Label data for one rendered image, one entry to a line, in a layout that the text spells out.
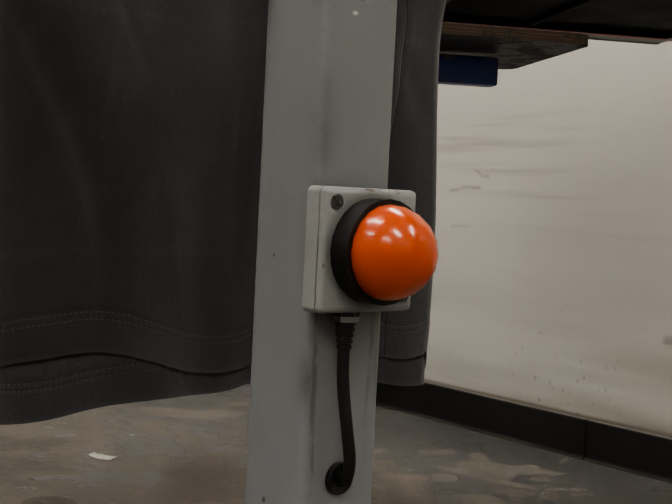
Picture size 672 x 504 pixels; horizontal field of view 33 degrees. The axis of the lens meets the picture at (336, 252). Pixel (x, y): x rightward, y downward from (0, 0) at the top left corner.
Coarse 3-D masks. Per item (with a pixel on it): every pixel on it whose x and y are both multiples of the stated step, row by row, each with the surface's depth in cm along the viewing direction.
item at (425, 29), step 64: (0, 0) 66; (64, 0) 68; (128, 0) 70; (192, 0) 73; (256, 0) 77; (0, 64) 66; (64, 64) 68; (128, 64) 70; (192, 64) 74; (256, 64) 78; (0, 128) 66; (64, 128) 69; (128, 128) 71; (192, 128) 74; (256, 128) 78; (0, 192) 67; (64, 192) 69; (128, 192) 72; (192, 192) 75; (256, 192) 78; (0, 256) 67; (64, 256) 70; (128, 256) 72; (192, 256) 75; (256, 256) 80; (0, 320) 67; (64, 320) 70; (128, 320) 72; (192, 320) 75; (384, 320) 87; (0, 384) 68; (64, 384) 71; (128, 384) 72; (192, 384) 76
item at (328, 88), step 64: (320, 0) 44; (384, 0) 46; (320, 64) 44; (384, 64) 46; (320, 128) 44; (384, 128) 46; (320, 192) 43; (384, 192) 45; (320, 256) 43; (256, 320) 47; (320, 320) 45; (256, 384) 47; (320, 384) 45; (256, 448) 47; (320, 448) 45
